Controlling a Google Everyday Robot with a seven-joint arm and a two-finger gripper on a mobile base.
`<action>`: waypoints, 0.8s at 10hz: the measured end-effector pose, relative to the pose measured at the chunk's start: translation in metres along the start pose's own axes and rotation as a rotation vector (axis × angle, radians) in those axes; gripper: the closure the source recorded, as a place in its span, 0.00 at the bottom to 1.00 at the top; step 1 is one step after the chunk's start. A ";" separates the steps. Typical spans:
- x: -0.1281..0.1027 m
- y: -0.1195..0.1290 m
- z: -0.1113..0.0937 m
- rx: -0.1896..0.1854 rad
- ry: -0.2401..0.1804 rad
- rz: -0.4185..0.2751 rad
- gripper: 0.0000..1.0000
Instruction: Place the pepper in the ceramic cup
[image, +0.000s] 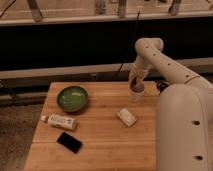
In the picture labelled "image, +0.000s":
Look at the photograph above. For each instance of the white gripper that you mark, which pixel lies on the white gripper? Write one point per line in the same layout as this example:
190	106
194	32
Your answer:
137	72

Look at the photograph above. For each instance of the dark red pepper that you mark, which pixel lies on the dark red pepper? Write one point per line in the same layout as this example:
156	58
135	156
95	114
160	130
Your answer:
136	86

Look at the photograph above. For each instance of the green bowl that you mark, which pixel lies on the green bowl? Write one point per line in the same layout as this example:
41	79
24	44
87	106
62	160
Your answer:
72	99

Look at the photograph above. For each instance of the black smartphone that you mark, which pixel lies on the black smartphone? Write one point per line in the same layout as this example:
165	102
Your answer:
69	142

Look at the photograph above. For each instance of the white tube bottle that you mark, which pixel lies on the white tube bottle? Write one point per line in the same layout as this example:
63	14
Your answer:
59	121

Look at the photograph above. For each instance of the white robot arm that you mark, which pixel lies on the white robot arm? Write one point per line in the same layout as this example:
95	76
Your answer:
183	109

